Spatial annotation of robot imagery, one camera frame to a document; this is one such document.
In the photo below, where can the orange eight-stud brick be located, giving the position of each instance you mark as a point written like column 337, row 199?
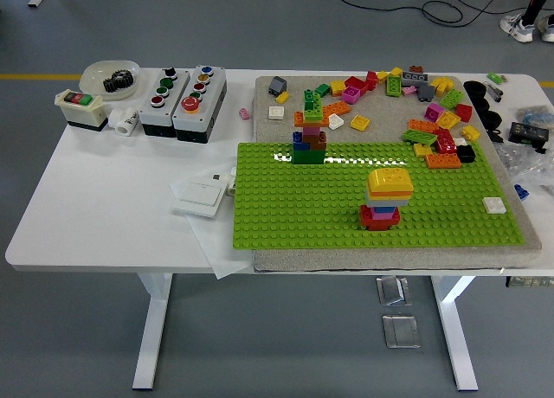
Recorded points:
column 389, row 193
column 336, row 109
column 442, row 161

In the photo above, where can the long yellow brick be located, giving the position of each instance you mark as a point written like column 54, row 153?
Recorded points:
column 389, row 178

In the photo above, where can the large dark green brick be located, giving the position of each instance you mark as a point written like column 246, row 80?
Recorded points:
column 308, row 158

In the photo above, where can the dusty pink brick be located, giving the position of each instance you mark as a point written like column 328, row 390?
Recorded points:
column 311, row 132

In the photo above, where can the orange flat brick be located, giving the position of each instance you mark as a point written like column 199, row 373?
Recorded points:
column 311, row 124

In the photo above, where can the white square brick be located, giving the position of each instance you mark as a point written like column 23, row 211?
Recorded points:
column 275, row 112

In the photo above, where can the small pink brick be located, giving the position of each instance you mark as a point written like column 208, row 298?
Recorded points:
column 245, row 113

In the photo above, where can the white sloped brick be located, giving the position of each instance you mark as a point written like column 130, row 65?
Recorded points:
column 335, row 122

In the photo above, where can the small yellow brick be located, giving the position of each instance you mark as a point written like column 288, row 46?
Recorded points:
column 396, row 72
column 282, row 98
column 382, row 75

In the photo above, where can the wide red brick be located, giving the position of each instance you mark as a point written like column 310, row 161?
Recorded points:
column 368, row 220

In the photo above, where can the small dark green brick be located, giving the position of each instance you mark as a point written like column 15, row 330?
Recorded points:
column 310, row 97

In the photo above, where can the yellow four-stud brick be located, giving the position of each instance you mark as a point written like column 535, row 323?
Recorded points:
column 338, row 88
column 423, row 150
column 360, row 123
column 448, row 120

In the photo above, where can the light grey brick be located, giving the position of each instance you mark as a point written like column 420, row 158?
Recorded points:
column 385, row 203

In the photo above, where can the pink flat brick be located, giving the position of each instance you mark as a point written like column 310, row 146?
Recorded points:
column 383, row 216

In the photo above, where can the small blue brick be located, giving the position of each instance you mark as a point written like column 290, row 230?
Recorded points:
column 521, row 191
column 384, row 210

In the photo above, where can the yellow eight-stud brick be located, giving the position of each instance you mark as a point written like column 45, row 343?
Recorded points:
column 389, row 198

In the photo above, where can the pink tall brick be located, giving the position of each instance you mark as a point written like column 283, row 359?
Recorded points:
column 351, row 95

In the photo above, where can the lime green six-stud brick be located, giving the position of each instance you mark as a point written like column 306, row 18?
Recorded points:
column 417, row 136

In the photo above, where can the light pink brick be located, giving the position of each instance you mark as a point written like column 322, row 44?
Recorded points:
column 409, row 91

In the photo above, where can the glossy red brick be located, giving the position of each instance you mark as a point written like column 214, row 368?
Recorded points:
column 446, row 142

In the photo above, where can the magenta brick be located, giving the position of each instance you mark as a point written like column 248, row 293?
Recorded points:
column 434, row 111

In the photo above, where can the dark grey sloped brick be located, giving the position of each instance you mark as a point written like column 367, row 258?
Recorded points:
column 426, row 93

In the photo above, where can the grey brick with round holes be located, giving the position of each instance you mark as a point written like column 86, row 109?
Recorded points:
column 415, row 77

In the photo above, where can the reddish brown brick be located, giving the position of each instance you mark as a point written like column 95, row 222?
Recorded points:
column 416, row 68

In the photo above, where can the small white brick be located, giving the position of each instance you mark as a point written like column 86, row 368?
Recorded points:
column 461, row 142

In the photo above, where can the black brick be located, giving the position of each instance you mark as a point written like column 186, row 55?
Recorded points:
column 466, row 154

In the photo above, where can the yellow angular brick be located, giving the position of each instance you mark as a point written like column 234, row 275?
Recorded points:
column 441, row 86

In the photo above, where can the white flat brick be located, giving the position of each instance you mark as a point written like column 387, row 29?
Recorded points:
column 494, row 205

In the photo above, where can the green studded baseplate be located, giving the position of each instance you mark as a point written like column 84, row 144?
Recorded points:
column 281, row 207

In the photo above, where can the white paper sheet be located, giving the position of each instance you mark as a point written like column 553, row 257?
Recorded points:
column 216, row 251

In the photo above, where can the emergency stop control box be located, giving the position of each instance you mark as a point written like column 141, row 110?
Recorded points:
column 208, row 99

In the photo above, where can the four-button control box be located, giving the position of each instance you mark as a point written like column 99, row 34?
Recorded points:
column 173, row 99

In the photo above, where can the metal floor outlet plate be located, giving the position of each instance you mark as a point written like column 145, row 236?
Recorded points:
column 401, row 331
column 394, row 290

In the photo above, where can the white pipe tee fitting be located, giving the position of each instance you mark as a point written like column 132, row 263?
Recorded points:
column 123, row 121

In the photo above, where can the white table leg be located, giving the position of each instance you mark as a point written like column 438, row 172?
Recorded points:
column 454, row 329
column 151, row 329

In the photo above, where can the black gear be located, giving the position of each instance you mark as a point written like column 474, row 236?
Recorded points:
column 117, row 81

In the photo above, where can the white bowl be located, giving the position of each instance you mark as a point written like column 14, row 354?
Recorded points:
column 93, row 80

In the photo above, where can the small metal tool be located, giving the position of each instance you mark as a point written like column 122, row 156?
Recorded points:
column 494, row 93

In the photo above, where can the clear plastic bag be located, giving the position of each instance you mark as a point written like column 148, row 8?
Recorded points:
column 519, row 160

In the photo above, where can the small green clip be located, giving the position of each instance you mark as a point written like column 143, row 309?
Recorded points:
column 493, row 76

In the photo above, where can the black electronic module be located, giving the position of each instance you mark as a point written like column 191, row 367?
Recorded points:
column 526, row 132

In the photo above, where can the under-table control panel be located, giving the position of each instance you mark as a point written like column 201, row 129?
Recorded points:
column 528, row 282

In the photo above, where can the person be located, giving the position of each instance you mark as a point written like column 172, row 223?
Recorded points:
column 517, row 28

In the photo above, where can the white wall switch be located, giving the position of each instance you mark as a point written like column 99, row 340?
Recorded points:
column 197, row 194

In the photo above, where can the red green switch box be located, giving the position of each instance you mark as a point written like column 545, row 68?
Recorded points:
column 82, row 112

